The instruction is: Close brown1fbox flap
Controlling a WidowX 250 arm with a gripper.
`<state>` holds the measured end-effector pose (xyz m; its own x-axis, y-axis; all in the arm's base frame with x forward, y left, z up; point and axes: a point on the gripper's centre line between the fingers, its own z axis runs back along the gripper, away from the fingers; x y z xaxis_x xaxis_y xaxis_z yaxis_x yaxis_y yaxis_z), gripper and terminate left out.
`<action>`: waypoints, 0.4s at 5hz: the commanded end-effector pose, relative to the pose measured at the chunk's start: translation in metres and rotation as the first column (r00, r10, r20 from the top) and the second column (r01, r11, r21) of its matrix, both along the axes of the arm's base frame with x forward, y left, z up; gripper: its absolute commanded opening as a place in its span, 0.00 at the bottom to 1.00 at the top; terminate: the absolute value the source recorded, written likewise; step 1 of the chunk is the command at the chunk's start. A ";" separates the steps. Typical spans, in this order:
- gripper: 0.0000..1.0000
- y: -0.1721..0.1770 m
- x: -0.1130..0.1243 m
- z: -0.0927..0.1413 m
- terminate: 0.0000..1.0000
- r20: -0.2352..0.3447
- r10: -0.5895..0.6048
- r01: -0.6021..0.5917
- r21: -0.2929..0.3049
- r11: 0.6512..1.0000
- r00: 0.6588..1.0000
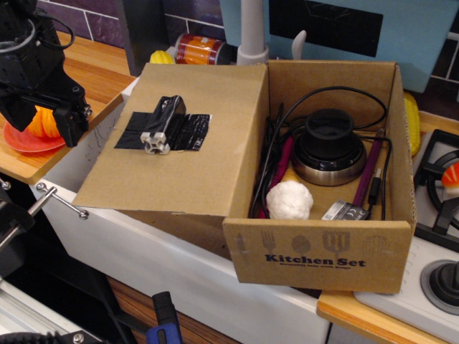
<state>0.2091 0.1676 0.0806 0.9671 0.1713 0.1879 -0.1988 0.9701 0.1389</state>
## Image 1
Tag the orange white toy sushi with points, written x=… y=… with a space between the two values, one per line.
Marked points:
x=450 y=181

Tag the white toy stove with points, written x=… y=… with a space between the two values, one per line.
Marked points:
x=428 y=299

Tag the yellow toy pepper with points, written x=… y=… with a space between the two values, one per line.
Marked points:
x=161 y=57

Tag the orange red can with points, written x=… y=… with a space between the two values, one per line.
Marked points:
x=198 y=50

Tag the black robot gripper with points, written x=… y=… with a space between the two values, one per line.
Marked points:
x=33 y=73

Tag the light blue toy microwave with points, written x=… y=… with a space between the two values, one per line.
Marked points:
x=410 y=33

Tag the purple brush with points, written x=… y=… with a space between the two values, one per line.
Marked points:
x=371 y=162
x=275 y=174

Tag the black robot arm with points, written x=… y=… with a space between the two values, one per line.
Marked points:
x=16 y=14

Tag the purple brush left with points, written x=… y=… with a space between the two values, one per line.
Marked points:
x=275 y=174

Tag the grey toy faucet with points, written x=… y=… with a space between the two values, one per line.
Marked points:
x=252 y=49

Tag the orange toy pumpkin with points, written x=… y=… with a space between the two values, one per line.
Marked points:
x=43 y=124

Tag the black silver 3D mouse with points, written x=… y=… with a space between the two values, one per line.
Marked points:
x=328 y=152

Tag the blue black clamp handle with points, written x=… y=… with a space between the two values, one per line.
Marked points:
x=167 y=331

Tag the aluminium handle with black tape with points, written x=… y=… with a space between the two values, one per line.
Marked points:
x=169 y=127

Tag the white spatula handle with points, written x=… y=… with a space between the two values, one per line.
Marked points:
x=298 y=43

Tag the red plate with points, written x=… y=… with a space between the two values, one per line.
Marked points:
x=28 y=143

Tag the yellow toy corn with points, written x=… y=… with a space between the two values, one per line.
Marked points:
x=413 y=121

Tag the brown cardboard kitchen set box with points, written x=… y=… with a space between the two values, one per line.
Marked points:
x=204 y=197

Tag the purple brush right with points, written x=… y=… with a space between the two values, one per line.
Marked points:
x=371 y=162

